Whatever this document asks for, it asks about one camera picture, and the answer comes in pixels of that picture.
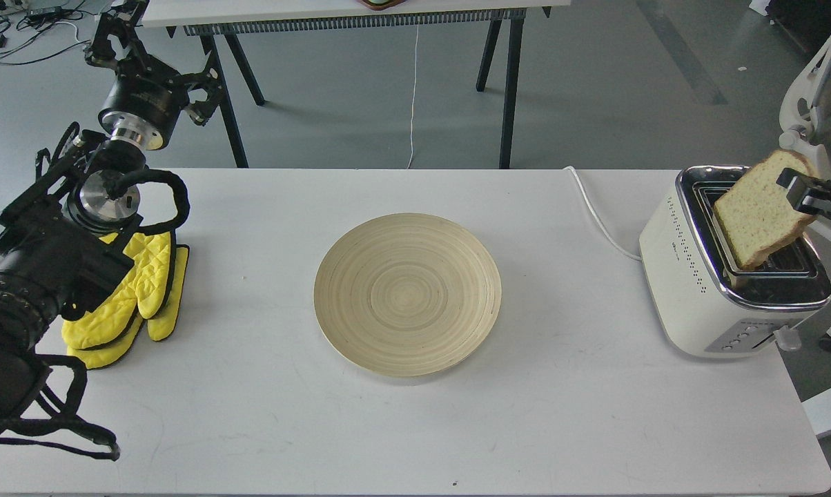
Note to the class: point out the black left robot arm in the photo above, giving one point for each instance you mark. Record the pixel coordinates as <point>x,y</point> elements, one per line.
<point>62,241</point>

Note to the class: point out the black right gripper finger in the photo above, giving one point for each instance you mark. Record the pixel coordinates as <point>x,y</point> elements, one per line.
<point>814,205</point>
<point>804,189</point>

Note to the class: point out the yellow pot holder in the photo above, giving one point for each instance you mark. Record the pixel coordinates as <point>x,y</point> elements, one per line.
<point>157,329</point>

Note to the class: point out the white background table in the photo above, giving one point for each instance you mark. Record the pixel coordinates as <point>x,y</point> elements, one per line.
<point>207,20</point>

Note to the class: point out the round bamboo plate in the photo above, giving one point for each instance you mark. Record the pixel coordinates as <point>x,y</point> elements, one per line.
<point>407,294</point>

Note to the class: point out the yellow oven mitt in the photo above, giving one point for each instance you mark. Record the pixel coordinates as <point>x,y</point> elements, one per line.
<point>143,293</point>

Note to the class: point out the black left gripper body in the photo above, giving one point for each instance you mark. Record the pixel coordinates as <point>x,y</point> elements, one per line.
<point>149,104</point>

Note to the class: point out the slice of bread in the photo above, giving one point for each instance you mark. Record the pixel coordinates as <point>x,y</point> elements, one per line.
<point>755,215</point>

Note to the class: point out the cream and chrome toaster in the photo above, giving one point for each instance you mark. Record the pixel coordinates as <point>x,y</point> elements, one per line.
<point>708,306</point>

